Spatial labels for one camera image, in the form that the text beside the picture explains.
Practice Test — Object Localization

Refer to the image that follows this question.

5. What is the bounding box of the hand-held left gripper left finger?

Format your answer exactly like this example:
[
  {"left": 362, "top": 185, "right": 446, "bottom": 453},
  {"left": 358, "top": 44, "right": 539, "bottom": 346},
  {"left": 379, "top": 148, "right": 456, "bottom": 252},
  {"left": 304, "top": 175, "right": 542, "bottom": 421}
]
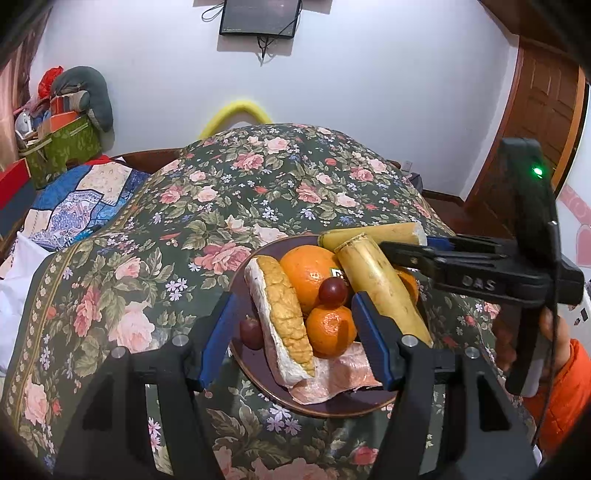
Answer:
[{"left": 53, "top": 291, "right": 241, "bottom": 480}]

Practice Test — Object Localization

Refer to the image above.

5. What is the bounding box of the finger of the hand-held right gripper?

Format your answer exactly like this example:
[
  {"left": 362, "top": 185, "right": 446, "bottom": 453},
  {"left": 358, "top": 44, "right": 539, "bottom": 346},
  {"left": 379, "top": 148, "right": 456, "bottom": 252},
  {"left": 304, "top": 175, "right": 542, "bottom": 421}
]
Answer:
[
  {"left": 426, "top": 233, "right": 518, "bottom": 254},
  {"left": 379, "top": 241, "right": 462, "bottom": 280}
]

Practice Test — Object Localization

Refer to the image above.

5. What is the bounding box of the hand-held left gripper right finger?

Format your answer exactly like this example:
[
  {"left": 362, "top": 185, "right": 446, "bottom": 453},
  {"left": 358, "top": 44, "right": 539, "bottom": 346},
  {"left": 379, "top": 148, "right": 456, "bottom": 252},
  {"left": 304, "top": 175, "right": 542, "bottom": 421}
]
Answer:
[{"left": 351, "top": 291, "right": 539, "bottom": 480}]

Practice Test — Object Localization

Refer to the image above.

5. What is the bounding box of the red grape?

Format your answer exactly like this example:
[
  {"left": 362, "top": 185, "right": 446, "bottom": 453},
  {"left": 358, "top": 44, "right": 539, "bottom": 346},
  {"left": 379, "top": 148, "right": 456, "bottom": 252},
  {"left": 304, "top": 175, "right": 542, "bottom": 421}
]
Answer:
[
  {"left": 318, "top": 277, "right": 349, "bottom": 306},
  {"left": 240, "top": 316, "right": 265, "bottom": 350}
]

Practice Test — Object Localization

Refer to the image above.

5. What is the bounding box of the thick sugarcane piece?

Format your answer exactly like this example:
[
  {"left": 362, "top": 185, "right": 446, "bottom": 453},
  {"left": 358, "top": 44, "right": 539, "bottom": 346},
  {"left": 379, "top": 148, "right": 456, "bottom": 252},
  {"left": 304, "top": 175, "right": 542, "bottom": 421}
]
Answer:
[{"left": 335, "top": 234, "right": 435, "bottom": 349}]

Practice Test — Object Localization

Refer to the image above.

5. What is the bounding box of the thin sugarcane piece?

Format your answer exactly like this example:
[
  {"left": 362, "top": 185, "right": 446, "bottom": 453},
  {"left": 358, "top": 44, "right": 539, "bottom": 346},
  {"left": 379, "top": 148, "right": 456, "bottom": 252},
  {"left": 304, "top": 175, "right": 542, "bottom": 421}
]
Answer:
[{"left": 318, "top": 222, "right": 428, "bottom": 252}]

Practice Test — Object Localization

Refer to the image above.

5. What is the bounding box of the small mandarin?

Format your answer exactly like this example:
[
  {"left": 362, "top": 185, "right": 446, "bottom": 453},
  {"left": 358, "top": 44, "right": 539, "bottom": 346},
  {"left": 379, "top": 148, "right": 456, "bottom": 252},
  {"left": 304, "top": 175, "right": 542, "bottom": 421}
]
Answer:
[{"left": 305, "top": 305, "right": 358, "bottom": 360}]

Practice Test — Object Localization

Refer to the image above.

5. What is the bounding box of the purple plate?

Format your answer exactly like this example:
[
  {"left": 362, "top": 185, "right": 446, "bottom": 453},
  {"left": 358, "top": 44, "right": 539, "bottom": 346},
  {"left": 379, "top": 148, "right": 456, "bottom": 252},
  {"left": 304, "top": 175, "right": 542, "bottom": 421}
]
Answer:
[{"left": 228, "top": 235, "right": 419, "bottom": 418}]

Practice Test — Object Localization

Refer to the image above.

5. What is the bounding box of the bread roll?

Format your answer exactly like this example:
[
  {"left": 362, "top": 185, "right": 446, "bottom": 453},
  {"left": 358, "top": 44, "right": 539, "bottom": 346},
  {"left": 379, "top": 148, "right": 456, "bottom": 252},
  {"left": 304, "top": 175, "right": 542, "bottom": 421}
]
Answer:
[{"left": 244, "top": 255, "right": 317, "bottom": 388}]

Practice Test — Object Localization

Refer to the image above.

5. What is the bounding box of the person's right forearm orange sleeve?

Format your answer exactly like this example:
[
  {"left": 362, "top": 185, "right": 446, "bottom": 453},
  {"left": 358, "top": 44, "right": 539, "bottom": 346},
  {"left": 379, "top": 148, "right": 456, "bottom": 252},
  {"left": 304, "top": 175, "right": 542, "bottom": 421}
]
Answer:
[{"left": 522, "top": 339, "right": 591, "bottom": 457}]

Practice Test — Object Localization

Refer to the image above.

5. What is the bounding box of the person's right hand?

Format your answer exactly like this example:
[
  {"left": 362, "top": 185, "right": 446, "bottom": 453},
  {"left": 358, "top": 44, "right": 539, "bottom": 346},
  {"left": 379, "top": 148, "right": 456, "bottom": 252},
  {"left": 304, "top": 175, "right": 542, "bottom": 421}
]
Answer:
[{"left": 490, "top": 305, "right": 573, "bottom": 372}]

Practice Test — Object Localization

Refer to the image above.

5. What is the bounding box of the large mandarin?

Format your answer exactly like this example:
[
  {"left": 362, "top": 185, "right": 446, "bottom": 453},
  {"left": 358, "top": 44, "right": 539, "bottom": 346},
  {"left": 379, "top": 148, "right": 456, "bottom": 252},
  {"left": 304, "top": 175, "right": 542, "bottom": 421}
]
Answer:
[{"left": 394, "top": 268, "right": 420, "bottom": 308}]

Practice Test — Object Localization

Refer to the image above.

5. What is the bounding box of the white heart print board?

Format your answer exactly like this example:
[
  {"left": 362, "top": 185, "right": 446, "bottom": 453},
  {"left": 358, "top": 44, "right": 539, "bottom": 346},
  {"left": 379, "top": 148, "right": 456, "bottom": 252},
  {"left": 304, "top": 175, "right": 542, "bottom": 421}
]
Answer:
[{"left": 556, "top": 185, "right": 591, "bottom": 342}]

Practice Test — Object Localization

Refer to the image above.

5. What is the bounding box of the orange with sticker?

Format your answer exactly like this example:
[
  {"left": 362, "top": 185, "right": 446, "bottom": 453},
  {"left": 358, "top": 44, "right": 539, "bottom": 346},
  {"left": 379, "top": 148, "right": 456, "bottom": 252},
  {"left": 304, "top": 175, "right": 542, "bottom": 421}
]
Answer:
[{"left": 279, "top": 246, "right": 354, "bottom": 319}]

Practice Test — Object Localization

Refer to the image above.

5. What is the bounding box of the floral blanket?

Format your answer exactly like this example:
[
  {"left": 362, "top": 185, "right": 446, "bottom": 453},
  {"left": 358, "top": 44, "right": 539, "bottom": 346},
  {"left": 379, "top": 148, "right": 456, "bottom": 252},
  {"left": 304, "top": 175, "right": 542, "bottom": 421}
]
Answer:
[{"left": 0, "top": 122, "right": 502, "bottom": 480}]

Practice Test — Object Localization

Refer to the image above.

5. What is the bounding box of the wooden door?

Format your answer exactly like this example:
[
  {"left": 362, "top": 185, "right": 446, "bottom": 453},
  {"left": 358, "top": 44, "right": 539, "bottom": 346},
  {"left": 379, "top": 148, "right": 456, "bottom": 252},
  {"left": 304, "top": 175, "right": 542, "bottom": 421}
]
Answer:
[{"left": 464, "top": 34, "right": 591, "bottom": 241}]

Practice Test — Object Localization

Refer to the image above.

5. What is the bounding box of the blue patchwork quilt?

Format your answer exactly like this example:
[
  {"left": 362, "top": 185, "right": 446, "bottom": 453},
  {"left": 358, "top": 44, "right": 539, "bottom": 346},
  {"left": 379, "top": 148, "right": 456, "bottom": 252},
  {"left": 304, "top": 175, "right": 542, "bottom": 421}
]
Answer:
[{"left": 21, "top": 161, "right": 151, "bottom": 252}]

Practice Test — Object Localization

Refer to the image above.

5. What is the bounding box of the white sheet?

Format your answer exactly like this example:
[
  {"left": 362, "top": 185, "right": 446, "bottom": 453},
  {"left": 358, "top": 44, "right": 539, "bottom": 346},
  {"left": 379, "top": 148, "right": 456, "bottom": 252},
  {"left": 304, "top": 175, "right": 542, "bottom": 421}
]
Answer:
[{"left": 0, "top": 231, "right": 56, "bottom": 370}]

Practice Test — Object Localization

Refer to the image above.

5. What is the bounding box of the yellow foam tube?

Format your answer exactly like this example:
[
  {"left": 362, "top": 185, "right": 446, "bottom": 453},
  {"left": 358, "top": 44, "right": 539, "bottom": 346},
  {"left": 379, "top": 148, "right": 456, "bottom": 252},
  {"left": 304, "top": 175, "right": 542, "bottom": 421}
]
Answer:
[{"left": 199, "top": 102, "right": 274, "bottom": 139}]

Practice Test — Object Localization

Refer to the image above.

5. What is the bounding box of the green patterned box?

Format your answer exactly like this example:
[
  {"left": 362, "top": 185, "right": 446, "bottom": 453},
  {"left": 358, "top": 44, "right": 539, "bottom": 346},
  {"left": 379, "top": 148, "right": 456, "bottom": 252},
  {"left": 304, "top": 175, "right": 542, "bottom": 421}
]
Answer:
[{"left": 21, "top": 113, "right": 103, "bottom": 188}]

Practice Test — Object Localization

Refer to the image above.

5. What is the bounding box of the flat red box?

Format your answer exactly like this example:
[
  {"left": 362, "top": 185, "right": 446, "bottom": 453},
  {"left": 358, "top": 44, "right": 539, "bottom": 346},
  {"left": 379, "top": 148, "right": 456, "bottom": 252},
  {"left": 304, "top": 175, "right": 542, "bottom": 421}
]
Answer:
[{"left": 0, "top": 157, "right": 33, "bottom": 210}]

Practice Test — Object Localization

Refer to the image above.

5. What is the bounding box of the orange red box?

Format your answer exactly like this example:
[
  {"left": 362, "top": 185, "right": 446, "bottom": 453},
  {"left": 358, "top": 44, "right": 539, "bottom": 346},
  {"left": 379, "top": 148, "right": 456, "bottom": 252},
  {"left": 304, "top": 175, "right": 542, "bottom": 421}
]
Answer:
[{"left": 37, "top": 111, "right": 79, "bottom": 134}]

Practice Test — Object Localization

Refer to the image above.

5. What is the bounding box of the pink curtain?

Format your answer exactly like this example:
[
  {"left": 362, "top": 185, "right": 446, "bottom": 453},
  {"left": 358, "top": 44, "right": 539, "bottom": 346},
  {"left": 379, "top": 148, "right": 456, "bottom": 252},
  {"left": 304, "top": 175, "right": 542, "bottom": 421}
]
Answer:
[{"left": 0, "top": 9, "right": 51, "bottom": 153}]

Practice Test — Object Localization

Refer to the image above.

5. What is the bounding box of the wooden bed frame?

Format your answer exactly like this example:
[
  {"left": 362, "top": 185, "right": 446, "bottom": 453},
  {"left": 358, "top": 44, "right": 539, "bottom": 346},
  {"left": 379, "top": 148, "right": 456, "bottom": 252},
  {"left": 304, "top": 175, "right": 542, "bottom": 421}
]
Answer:
[{"left": 113, "top": 148, "right": 190, "bottom": 175}]

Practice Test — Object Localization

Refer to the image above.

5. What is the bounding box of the monitor cable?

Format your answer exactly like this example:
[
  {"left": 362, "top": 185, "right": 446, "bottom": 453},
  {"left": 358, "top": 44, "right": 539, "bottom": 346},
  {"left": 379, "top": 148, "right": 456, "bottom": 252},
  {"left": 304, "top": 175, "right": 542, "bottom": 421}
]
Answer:
[{"left": 256, "top": 34, "right": 278, "bottom": 65}]

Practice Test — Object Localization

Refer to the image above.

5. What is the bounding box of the wall monitor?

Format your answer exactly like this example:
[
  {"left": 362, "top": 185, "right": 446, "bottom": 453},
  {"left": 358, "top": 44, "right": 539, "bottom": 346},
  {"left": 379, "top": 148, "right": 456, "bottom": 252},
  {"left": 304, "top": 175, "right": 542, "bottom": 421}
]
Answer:
[{"left": 219, "top": 0, "right": 303, "bottom": 40}]

